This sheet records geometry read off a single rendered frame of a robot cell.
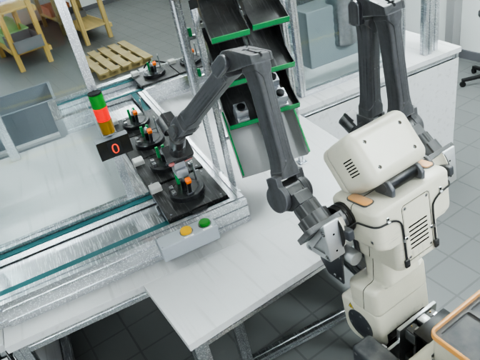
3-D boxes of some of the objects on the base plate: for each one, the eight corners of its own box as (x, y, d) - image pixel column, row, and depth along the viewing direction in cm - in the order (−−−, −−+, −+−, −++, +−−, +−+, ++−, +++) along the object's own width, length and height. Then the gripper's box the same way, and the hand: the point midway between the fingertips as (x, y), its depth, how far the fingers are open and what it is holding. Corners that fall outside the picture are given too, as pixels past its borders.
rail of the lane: (251, 220, 188) (246, 196, 182) (12, 326, 163) (-3, 304, 157) (245, 213, 192) (240, 190, 186) (11, 316, 168) (-4, 293, 162)
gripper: (167, 156, 168) (168, 175, 183) (195, 146, 171) (193, 165, 185) (159, 140, 171) (161, 160, 185) (186, 130, 173) (186, 150, 187)
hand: (177, 161), depth 184 cm, fingers closed on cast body, 4 cm apart
